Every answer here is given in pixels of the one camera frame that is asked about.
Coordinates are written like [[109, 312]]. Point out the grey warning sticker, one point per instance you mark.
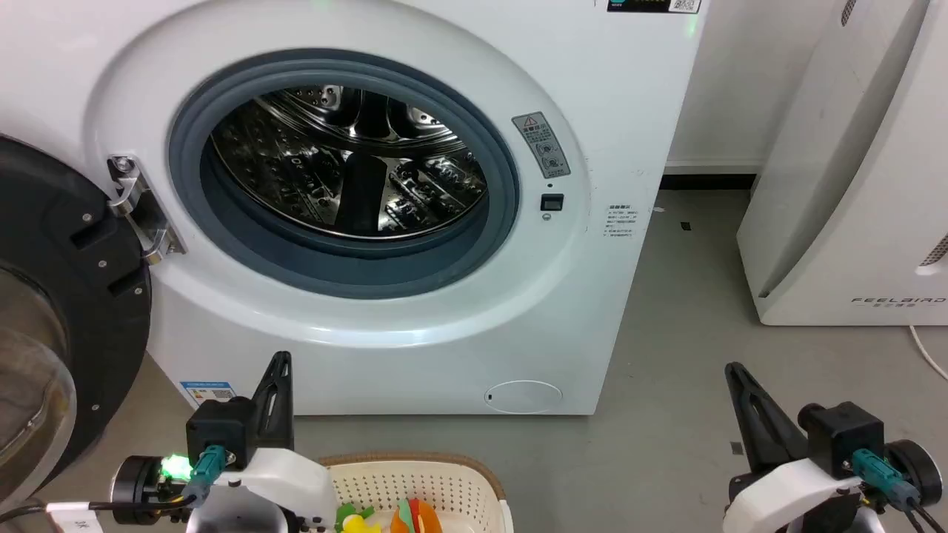
[[542, 144]]

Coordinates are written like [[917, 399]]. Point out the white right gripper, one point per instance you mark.
[[785, 496]]

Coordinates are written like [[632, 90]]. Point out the black round washer door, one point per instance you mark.
[[89, 296]]

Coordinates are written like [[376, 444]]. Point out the stainless steel washing machine drum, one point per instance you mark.
[[296, 170]]

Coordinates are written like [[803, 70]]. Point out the grey rubber door gasket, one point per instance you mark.
[[259, 260]]

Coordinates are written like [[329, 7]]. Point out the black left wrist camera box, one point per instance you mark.
[[218, 426]]

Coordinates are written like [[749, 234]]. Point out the small printed text sticker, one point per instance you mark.
[[621, 220]]

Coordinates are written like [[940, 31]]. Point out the black baseboard strip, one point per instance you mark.
[[707, 182]]

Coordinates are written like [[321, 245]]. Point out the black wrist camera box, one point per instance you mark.
[[844, 433], [218, 426]]

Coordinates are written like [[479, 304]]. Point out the yellow green plush toy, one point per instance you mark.
[[355, 521]]

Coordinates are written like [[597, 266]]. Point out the cream perforated laundry basket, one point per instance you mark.
[[444, 481]]

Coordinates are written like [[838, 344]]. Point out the metal washing machine door hinge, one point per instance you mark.
[[141, 203]]

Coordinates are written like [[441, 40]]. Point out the oval drain filter cover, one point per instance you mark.
[[524, 396]]

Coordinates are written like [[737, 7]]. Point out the white air purifier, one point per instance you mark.
[[852, 185]]

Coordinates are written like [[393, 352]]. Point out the white front-load washing machine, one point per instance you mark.
[[607, 111]]

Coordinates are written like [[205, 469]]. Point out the blue white energy label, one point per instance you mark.
[[209, 392]]

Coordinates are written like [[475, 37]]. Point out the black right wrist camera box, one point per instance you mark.
[[844, 433]]

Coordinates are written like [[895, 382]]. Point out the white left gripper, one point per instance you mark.
[[285, 481]]

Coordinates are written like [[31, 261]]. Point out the black QR code sticker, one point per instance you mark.
[[652, 4]]

